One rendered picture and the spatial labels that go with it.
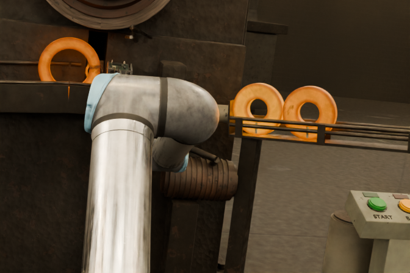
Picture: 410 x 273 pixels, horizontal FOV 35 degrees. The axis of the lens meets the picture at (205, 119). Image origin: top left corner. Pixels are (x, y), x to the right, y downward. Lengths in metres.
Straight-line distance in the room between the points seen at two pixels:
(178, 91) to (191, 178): 0.73
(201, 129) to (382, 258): 0.53
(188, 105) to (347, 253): 0.62
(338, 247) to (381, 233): 0.19
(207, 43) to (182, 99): 0.92
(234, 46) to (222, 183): 0.47
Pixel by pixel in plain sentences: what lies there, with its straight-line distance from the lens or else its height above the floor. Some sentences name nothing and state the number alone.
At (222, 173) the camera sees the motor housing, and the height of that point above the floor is 0.50.
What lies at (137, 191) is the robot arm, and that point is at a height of 0.67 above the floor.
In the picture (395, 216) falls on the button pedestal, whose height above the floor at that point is 0.59.
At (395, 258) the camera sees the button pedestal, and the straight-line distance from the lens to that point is 1.54.
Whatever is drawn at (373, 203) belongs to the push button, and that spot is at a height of 0.61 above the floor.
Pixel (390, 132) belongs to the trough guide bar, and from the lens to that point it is 1.84.
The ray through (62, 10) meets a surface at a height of 0.92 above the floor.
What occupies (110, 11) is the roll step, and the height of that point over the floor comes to 0.93.
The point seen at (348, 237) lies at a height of 0.48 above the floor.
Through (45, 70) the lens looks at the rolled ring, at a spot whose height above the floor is 0.74.
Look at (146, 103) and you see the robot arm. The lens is 1.22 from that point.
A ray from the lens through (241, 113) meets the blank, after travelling 1.96.
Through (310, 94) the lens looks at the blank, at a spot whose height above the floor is 0.77.
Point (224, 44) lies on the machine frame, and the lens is 2.15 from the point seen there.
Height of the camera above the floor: 0.99
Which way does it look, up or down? 10 degrees down
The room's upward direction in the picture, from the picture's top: 7 degrees clockwise
